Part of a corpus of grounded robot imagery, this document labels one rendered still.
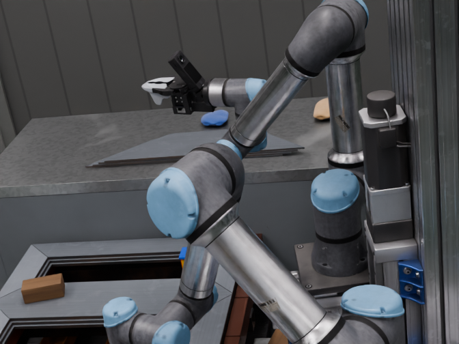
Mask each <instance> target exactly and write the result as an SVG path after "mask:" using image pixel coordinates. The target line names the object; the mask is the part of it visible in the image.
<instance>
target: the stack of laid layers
mask: <svg viewBox="0 0 459 344"><path fill-rule="evenodd" d="M179 256H180V252H167V253H135V254H119V255H88V256H71V257H48V258H47V259H46V261H45V262H44V265H43V266H42V267H41V269H40V271H39V272H38V274H37V276H36V278H38V277H42V276H47V275H48V273H49V272H50V270H51V268H52V267H58V266H91V265H109V264H125V263H159V262H176V261H181V259H179ZM237 286H238V283H237V282H235V285H234V290H233V293H232V298H231V301H230V304H229V309H228V312H227V318H226V321H225V326H224V329H223V334H222V337H221V342H220V344H224V340H225V335H226V332H227V327H228V323H229V320H230V315H231V312H232V307H233V303H234V298H235V295H236V290H237ZM89 327H104V319H103V316H88V317H41V318H17V319H9V321H8V323H7V324H6V326H5V328H4V329H3V331H2V332H1V334H0V344H6V343H7V342H8V340H9V338H10V337H11V335H12V333H13V331H14V330H15V329H38V328H89Z"/></svg>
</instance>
